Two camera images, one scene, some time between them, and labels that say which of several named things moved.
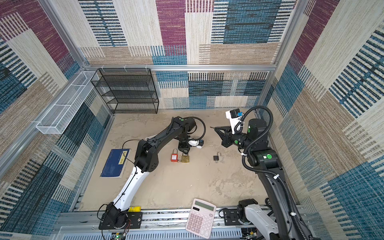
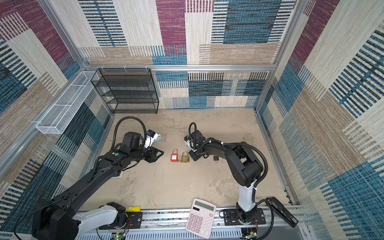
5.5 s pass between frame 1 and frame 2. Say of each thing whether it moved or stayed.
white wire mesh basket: stayed
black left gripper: moved
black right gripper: moved
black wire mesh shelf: stayed
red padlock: stayed
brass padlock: stayed
